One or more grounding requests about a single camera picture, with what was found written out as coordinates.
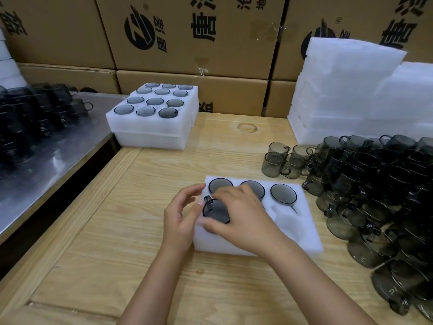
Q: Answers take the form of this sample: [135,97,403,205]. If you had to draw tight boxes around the pile of smoky glass mugs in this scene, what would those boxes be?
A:
[261,134,433,322]

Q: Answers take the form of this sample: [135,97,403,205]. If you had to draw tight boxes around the person's right hand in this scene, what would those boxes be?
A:
[199,183,295,261]

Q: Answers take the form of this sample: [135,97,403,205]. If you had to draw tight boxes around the person's left forearm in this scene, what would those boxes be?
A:
[116,243,193,325]

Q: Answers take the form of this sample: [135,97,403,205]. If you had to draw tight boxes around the person's left hand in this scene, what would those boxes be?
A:
[161,183,207,254]

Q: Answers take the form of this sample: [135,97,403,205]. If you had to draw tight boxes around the stainless steel table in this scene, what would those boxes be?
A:
[0,93,128,237]

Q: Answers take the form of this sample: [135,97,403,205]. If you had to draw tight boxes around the person's right forearm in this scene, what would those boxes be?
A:
[263,243,378,325]

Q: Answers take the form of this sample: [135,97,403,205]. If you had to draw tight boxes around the stack of white foam trays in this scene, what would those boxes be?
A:
[286,37,433,146]
[0,28,28,90]

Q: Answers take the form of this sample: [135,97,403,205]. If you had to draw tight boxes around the dark mugs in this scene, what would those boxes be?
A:
[0,83,94,173]

